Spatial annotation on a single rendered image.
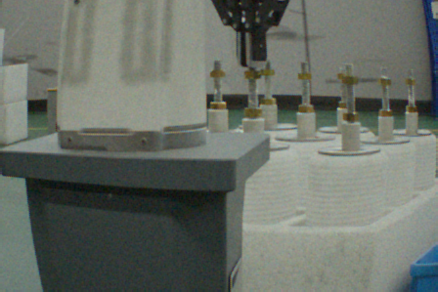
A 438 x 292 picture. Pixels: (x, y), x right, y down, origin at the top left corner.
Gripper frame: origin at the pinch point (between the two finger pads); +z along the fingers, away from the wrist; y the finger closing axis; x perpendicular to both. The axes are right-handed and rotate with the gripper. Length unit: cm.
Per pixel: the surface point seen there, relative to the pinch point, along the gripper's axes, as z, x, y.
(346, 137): 8.5, 3.4, 11.4
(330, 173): 11.7, 0.0, 12.7
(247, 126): 7.9, -0.9, 0.4
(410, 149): 10.8, 15.9, 11.5
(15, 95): 14, 92, -290
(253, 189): 13.8, -2.7, 3.8
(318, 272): 22.0, -2.4, 14.7
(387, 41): -14, 381, -328
